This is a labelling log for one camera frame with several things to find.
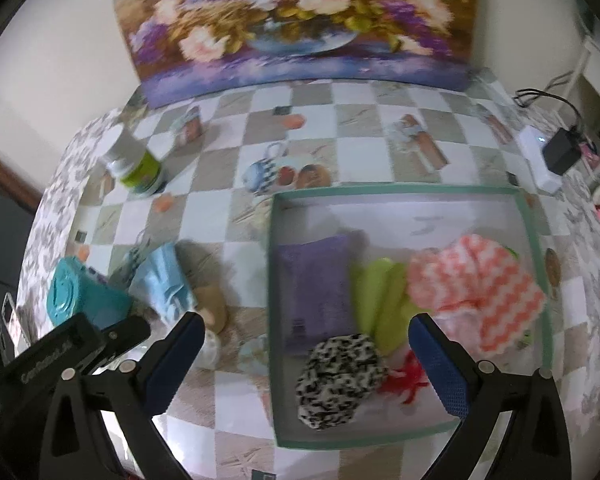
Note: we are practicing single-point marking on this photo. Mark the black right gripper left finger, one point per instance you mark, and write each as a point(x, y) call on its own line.
point(146, 390)

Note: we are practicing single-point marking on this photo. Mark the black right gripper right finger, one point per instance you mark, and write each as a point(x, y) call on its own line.
point(466, 392)

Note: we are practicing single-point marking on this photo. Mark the red pink pipe-cleaner flower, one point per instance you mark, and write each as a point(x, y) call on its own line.
point(406, 381)

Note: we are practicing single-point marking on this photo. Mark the pink white knitted cloth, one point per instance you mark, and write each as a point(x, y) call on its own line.
point(477, 291)

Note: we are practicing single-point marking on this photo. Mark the green microfiber cloth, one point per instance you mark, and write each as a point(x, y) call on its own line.
point(381, 305)

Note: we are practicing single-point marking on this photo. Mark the black white leopard scrunchie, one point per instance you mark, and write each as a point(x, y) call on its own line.
point(340, 373)

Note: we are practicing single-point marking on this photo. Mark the purple wipes packet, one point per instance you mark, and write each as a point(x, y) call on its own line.
point(318, 274)

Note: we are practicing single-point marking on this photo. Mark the teal plastic treasure box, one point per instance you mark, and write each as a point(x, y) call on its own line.
point(76, 288)

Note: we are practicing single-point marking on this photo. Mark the white green-label pill bottle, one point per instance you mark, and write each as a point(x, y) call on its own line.
point(129, 162)

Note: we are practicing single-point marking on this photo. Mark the black power adapter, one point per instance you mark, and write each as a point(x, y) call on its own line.
point(562, 151)

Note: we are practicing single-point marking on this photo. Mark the white power strip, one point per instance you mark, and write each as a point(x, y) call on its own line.
point(531, 142)

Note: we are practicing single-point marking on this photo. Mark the floral painting canvas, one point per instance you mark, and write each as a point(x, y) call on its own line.
point(186, 48)

